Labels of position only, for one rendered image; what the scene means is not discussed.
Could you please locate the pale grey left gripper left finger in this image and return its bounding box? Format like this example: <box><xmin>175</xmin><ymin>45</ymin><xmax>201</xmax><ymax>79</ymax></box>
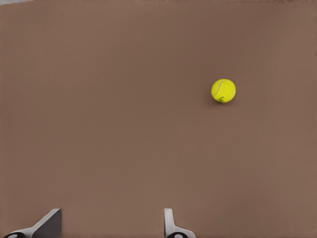
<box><xmin>1</xmin><ymin>208</ymin><xmax>62</xmax><ymax>238</ymax></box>

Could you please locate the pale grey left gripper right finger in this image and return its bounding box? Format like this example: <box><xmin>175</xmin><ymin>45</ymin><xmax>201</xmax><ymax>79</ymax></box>
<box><xmin>163</xmin><ymin>208</ymin><xmax>197</xmax><ymax>238</ymax></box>

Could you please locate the yellow tennis ball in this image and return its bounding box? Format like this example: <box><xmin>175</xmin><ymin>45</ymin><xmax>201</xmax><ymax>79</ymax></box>
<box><xmin>211</xmin><ymin>78</ymin><xmax>237</xmax><ymax>104</ymax></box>

